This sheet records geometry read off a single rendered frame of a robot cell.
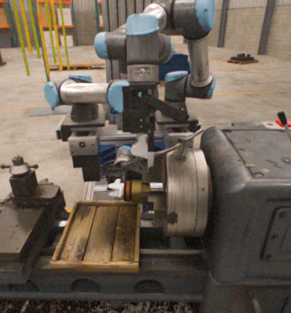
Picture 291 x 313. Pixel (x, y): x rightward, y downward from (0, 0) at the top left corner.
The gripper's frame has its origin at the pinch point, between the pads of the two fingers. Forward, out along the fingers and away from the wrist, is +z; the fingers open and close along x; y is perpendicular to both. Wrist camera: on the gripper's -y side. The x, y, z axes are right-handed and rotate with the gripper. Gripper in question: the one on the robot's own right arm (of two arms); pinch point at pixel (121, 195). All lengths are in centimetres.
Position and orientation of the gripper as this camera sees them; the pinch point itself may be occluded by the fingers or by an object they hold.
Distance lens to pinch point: 92.7
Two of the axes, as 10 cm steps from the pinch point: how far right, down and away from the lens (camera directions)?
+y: -10.0, -0.1, 0.3
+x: 0.0, -8.8, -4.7
